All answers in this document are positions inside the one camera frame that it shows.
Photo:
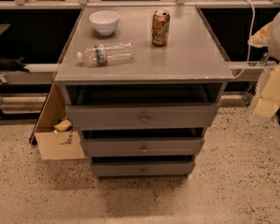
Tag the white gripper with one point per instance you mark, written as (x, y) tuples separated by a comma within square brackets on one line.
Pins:
[(267, 96)]

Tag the grey drawer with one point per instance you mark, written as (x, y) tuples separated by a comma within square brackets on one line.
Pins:
[(143, 165), (143, 142), (127, 117)]

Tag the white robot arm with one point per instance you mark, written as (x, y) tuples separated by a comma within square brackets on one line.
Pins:
[(268, 36)]

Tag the grey top drawer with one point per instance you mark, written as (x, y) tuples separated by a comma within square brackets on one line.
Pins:
[(127, 117)]

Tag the grey drawer cabinet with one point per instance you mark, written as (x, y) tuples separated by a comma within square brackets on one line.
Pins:
[(189, 70)]

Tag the grey bottom drawer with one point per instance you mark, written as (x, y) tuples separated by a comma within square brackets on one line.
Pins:
[(143, 165)]

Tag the open cardboard box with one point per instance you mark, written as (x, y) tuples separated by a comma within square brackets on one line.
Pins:
[(52, 143)]

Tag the orange soda can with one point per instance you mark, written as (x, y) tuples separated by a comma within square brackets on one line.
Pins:
[(160, 27)]

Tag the clear plastic water bottle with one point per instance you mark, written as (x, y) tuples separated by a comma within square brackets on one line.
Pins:
[(100, 55)]

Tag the white ceramic bowl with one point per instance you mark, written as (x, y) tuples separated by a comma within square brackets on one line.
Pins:
[(104, 22)]

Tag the yellow sponge in box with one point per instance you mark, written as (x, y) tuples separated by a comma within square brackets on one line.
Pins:
[(63, 126)]

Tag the black cloth on shelf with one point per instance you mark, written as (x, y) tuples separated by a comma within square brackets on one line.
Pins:
[(12, 65)]

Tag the metal rail beam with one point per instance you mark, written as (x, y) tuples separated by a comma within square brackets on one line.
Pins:
[(44, 74)]

